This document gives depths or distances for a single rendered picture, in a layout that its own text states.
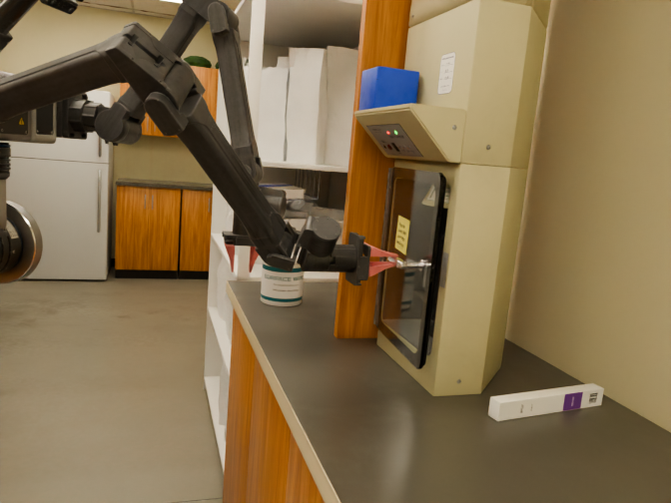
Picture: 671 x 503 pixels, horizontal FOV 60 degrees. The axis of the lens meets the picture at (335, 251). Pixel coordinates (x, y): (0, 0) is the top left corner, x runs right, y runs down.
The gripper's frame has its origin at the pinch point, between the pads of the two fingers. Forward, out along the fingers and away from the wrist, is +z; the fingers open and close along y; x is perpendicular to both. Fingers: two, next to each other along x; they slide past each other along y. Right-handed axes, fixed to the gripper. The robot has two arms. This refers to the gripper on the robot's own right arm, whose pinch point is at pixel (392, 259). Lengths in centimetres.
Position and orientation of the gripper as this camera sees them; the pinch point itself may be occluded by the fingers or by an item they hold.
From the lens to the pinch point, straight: 122.3
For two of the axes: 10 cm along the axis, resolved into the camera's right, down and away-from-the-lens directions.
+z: 9.5, 0.3, 3.1
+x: -3.0, -1.8, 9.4
